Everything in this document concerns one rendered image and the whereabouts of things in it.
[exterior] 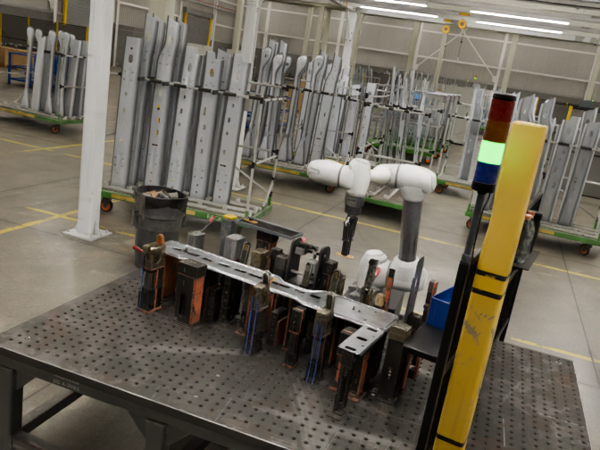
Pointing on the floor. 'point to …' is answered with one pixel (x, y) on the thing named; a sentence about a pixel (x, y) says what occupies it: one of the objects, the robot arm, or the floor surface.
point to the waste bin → (157, 215)
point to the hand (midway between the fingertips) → (345, 247)
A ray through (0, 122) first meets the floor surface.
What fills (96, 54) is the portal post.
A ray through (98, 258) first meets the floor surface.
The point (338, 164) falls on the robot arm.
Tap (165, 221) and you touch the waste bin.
